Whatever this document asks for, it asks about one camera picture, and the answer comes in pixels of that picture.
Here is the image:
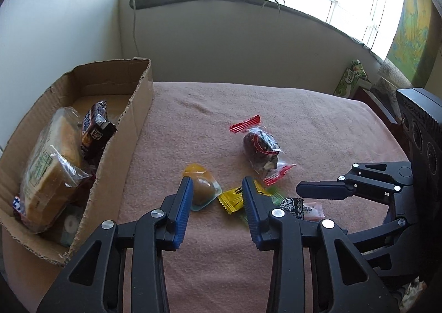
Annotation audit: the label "grey woven cloth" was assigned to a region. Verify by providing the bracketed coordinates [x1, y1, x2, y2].
[378, 58, 408, 93]

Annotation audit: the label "green snack bag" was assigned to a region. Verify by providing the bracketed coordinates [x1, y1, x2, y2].
[333, 59, 372, 98]

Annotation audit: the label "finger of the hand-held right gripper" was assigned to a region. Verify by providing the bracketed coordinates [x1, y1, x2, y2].
[340, 218, 410, 255]
[296, 161, 414, 204]

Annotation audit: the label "chocolate bar dark wrapper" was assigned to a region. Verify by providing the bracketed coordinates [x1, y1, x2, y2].
[80, 101, 118, 165]
[12, 192, 85, 248]

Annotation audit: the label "yellow candy packet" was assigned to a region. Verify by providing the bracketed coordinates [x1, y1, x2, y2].
[217, 186, 273, 213]

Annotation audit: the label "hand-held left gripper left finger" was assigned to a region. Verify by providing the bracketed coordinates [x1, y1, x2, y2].
[36, 177, 194, 313]

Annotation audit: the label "sliced bread clear bag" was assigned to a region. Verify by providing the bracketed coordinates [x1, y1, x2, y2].
[19, 107, 90, 234]

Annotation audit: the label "pink white snack wrapper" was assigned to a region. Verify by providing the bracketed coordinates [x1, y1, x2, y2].
[301, 201, 325, 222]

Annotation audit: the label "brown jelly cup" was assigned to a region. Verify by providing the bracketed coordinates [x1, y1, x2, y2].
[183, 163, 223, 212]

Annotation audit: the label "dark wooden furniture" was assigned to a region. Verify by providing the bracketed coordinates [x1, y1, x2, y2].
[352, 87, 398, 124]

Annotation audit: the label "brown cardboard box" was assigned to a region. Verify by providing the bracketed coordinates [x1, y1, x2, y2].
[0, 57, 154, 267]

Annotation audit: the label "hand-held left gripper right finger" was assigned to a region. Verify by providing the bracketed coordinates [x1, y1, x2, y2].
[242, 176, 399, 313]

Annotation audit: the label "patterned cloth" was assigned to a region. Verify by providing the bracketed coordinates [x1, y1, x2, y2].
[397, 278, 429, 313]

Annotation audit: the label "clear nut packet red ends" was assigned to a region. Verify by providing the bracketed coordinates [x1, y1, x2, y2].
[230, 115, 298, 186]

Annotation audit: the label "white cable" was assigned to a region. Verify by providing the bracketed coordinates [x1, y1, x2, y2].
[100, 0, 146, 58]

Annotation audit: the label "small green candy packet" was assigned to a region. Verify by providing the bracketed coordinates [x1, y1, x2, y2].
[264, 186, 283, 206]

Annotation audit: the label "black patterned snack packet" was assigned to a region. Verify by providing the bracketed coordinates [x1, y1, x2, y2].
[279, 197, 304, 220]

